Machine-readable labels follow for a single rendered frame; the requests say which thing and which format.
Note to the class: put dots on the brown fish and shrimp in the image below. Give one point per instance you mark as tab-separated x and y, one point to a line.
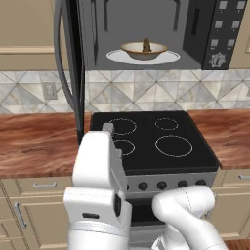
146	45

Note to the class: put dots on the beige wall cupboard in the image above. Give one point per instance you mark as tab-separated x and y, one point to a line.
242	39
26	32

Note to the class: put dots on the black hob stove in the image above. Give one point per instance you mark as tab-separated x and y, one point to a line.
182	162

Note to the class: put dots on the beige drawer front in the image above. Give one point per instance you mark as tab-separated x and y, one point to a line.
62	185
231	177

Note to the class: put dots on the black microwave door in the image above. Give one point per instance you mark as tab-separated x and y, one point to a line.
75	65

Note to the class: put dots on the white turntable plate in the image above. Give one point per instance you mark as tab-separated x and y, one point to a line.
169	58

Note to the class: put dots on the oven door with dark window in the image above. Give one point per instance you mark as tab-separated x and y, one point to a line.
143	211

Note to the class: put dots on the grey wall socket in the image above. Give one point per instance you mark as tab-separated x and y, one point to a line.
50	91

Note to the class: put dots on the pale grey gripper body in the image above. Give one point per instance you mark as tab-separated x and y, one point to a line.
108	127

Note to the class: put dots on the black stove knob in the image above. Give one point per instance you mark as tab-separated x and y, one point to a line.
161	185
200	182
142	186
182	183

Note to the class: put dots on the beige cupboard door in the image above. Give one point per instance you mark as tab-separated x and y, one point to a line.
45	224
232	211

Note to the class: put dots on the grey microwave oven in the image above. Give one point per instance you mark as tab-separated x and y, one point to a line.
195	55

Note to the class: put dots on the beige bowl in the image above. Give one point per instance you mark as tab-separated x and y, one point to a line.
136	52

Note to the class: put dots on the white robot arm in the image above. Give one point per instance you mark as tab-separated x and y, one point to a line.
94	156

